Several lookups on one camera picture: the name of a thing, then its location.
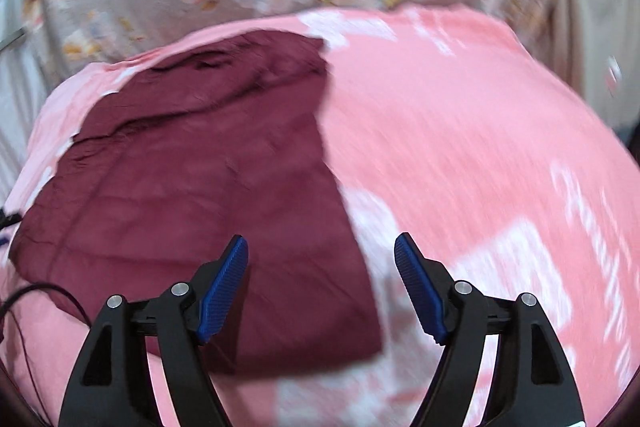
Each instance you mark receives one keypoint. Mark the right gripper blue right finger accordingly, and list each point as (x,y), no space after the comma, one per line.
(427,283)

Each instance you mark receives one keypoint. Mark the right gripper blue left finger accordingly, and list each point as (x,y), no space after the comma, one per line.
(214,287)

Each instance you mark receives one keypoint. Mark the maroon quilted puffer jacket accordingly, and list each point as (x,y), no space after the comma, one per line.
(210,143)

